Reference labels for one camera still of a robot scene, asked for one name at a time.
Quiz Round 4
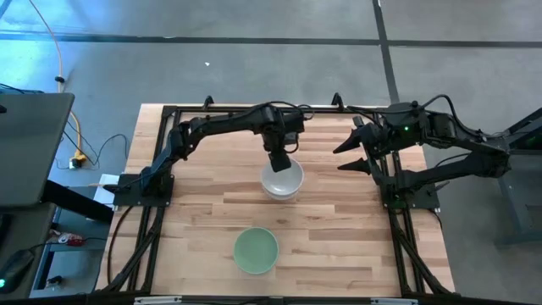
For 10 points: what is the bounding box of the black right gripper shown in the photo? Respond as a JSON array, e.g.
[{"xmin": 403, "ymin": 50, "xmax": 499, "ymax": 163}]
[{"xmin": 332, "ymin": 120, "xmax": 394, "ymax": 175}]

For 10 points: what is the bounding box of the white bowl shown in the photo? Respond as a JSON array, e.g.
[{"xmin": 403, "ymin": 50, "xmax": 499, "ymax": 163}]
[
  {"xmin": 261, "ymin": 158, "xmax": 305, "ymax": 197},
  {"xmin": 262, "ymin": 186, "xmax": 302, "ymax": 202}
]

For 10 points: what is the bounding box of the green bowl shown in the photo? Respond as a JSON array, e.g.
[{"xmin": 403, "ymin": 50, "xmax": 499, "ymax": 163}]
[{"xmin": 233, "ymin": 226, "xmax": 280, "ymax": 275}]

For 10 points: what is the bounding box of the grey metal stand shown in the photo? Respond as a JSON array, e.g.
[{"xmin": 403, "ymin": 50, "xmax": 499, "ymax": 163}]
[{"xmin": 493, "ymin": 106, "xmax": 542, "ymax": 247}]

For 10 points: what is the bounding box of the white paper sheet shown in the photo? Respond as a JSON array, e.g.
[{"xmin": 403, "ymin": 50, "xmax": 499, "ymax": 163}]
[{"xmin": 91, "ymin": 173, "xmax": 122, "ymax": 209}]

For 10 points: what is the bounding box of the black desk leg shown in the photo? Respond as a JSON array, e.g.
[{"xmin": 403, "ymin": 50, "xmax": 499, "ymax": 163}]
[{"xmin": 41, "ymin": 179, "xmax": 116, "ymax": 225}]

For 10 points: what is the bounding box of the red and white gadget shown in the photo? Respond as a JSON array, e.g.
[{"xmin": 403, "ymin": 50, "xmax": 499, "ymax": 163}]
[{"xmin": 57, "ymin": 231, "xmax": 85, "ymax": 247}]

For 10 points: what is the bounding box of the grey laptop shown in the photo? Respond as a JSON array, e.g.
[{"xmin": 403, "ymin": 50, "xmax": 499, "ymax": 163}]
[{"xmin": 0, "ymin": 92, "xmax": 76, "ymax": 208}]

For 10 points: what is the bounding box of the black computer mouse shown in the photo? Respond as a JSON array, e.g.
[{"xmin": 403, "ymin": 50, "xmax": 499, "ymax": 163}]
[{"xmin": 0, "ymin": 248, "xmax": 36, "ymax": 294}]

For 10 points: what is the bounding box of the black aluminium table frame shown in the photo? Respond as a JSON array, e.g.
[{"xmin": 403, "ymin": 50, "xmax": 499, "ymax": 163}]
[{"xmin": 95, "ymin": 103, "xmax": 456, "ymax": 297}]

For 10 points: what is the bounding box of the white frame bracket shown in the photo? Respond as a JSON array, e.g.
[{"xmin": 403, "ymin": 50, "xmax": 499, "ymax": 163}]
[
  {"xmin": 133, "ymin": 296, "xmax": 183, "ymax": 305},
  {"xmin": 369, "ymin": 297, "xmax": 419, "ymax": 305}
]

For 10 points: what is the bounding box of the thin black floor cable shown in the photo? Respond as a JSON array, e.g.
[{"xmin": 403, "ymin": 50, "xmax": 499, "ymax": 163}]
[{"xmin": 54, "ymin": 120, "xmax": 130, "ymax": 170}]

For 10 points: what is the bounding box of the yellow cable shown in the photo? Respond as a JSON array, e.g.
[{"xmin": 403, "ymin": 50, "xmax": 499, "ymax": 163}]
[{"xmin": 27, "ymin": 0, "xmax": 88, "ymax": 160}]

